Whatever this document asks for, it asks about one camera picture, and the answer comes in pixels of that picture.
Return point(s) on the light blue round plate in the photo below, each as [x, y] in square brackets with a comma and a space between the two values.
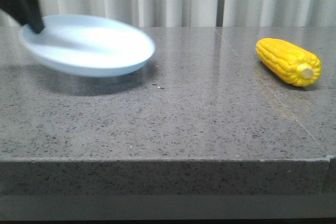
[88, 46]

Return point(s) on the yellow corn cob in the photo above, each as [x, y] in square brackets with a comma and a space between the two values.
[291, 63]

